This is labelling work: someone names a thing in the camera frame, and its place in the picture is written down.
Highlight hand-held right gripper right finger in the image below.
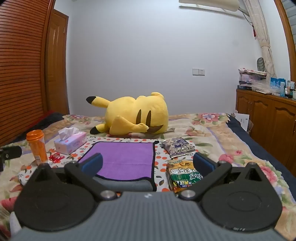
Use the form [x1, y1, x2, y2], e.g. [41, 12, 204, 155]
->
[179, 152, 267, 201]

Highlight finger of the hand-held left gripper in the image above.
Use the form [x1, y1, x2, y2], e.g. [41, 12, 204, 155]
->
[0, 146, 23, 172]

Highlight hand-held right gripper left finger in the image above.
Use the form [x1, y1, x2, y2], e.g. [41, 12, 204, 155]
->
[26, 152, 118, 201]

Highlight purple towel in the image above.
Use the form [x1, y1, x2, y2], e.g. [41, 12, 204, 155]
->
[78, 141, 160, 182]

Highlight green noodle packet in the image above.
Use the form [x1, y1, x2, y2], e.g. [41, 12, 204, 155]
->
[166, 159, 204, 193]

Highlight floral blanket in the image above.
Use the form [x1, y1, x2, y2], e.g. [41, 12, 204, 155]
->
[0, 113, 296, 241]

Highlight orange plastic bottle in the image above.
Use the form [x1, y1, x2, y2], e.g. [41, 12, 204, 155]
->
[26, 130, 48, 165]

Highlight pink tissue box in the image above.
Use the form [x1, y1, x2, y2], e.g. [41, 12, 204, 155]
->
[54, 127, 88, 155]

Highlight purple snack packet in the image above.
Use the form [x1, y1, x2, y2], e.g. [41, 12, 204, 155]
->
[161, 137, 196, 159]

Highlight red candy wrapper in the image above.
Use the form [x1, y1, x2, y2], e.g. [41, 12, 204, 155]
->
[48, 153, 64, 162]

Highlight orange dotted white cloth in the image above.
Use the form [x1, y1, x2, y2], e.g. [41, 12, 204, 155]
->
[18, 137, 197, 193]

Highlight dark quilt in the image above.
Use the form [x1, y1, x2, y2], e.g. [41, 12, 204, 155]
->
[14, 112, 65, 139]

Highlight dark blue bedsheet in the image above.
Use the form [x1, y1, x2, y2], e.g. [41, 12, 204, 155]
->
[226, 113, 296, 184]

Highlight yellow plush toy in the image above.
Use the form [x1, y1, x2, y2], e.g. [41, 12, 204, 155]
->
[86, 92, 169, 135]

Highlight white paper bag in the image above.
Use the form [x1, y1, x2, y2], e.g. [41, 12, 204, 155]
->
[234, 112, 250, 131]

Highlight wooden cabinet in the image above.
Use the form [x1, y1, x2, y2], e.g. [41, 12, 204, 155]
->
[235, 89, 296, 172]

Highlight louvered wooden wardrobe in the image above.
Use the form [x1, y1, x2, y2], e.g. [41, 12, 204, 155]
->
[0, 0, 56, 147]

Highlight wooden door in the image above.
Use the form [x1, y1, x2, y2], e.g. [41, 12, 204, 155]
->
[45, 9, 70, 115]

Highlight clear plastic bag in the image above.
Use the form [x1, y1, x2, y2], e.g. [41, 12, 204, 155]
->
[252, 79, 278, 94]

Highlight stack of folded cloths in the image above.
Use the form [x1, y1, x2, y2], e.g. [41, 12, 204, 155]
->
[238, 68, 268, 88]

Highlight blue carton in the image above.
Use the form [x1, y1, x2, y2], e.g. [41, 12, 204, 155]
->
[270, 77, 286, 97]

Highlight group of toiletry bottles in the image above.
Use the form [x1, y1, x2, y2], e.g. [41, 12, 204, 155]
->
[285, 80, 296, 100]

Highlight grey fan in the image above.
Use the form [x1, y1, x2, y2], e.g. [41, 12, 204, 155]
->
[257, 57, 267, 72]

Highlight patterned beige curtain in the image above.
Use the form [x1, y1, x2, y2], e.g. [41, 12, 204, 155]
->
[242, 0, 277, 79]

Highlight air conditioner pipe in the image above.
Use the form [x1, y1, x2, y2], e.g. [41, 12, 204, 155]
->
[238, 6, 253, 24]

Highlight white air conditioner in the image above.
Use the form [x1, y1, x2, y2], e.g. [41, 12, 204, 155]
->
[179, 0, 241, 12]

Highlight wooden window frame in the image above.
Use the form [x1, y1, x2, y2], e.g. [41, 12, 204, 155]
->
[274, 0, 296, 90]

